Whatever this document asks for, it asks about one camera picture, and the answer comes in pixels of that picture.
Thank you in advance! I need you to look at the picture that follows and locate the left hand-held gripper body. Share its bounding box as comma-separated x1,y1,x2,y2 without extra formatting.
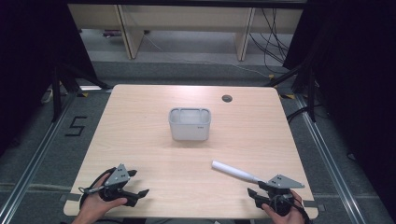
98,163,131,203

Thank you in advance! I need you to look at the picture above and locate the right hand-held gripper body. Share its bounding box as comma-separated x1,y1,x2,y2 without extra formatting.
264,174,305,217

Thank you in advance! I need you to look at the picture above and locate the white cylindrical tube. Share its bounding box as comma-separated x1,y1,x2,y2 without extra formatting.
211,160,263,185

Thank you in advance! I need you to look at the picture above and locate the gray plastic container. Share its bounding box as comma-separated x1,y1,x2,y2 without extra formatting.
168,107,212,142

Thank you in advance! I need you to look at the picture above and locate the person's right hand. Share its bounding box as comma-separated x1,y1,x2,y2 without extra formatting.
261,190,307,224

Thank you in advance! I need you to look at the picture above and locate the person's left hand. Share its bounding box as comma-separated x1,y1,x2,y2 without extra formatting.
73,181,129,224

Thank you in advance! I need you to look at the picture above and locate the gray tape strip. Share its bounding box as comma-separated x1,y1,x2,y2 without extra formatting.
60,192,82,203
302,200,327,213

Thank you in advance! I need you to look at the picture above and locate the black metal stand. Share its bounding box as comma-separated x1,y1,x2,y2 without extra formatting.
50,62,114,123
263,59,319,123

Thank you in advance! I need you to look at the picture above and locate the black curtain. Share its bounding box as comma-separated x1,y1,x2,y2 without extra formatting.
282,0,396,216
0,0,98,157

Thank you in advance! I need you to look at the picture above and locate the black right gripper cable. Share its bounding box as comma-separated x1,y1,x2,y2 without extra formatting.
281,193,314,224

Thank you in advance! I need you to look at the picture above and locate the aluminium floor rail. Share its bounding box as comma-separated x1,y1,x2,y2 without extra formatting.
294,92,366,224
0,92,78,224

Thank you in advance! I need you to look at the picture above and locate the black floor cable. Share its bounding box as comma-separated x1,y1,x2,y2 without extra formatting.
285,105,325,123

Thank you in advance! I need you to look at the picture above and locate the bundle of black hanging cables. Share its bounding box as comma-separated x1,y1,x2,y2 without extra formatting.
247,7,290,75

